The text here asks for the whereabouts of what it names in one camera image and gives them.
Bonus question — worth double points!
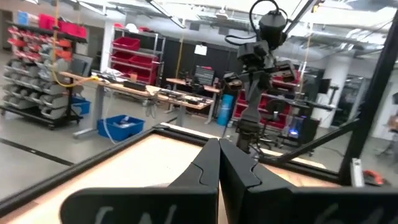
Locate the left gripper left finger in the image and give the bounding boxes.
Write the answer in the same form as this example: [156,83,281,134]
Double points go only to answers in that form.
[60,138,221,224]

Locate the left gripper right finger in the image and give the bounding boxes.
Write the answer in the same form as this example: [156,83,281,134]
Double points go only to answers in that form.
[219,138,398,224]

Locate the black office chair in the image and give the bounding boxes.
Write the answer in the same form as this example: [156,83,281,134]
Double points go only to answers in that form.
[257,98,290,151]

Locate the white paper sign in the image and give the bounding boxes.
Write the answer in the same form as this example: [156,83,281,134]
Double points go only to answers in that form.
[193,44,208,57]

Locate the blue cylinder barrel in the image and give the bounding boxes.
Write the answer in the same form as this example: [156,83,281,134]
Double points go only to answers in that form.
[216,93,235,127]

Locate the wooden workbench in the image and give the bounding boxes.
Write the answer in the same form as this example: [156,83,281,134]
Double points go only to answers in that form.
[58,70,216,140]
[165,77,222,125]

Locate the black computer tower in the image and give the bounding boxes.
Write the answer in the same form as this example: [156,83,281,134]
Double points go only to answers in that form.
[290,116,322,147]

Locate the blue storage bin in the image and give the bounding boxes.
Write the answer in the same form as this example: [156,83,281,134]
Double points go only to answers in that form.
[71,96,92,116]
[96,114,146,142]

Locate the orange clamp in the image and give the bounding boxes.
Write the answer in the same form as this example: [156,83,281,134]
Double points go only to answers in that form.
[363,169,387,187]

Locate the rolling parts bin rack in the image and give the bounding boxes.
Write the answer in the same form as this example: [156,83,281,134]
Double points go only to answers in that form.
[0,21,85,131]

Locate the large red storage bin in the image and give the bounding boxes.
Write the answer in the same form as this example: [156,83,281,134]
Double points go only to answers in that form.
[58,20,88,40]

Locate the small red storage bin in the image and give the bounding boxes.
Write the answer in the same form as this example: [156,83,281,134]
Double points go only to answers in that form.
[39,13,59,31]

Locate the blue box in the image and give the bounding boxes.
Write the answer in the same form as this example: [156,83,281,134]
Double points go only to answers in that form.
[17,11,31,26]

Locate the red bin wall shelving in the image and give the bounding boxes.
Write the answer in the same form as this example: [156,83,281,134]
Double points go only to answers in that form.
[232,70,303,131]

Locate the silver aluminium post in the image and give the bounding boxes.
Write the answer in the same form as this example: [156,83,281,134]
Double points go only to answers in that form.
[350,157,365,188]

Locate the wire shelf with red bins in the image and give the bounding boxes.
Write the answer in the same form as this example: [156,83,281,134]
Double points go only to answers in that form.
[109,27,166,87]

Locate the yellow hanging cable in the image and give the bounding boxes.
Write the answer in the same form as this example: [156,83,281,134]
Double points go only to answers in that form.
[50,0,101,89]

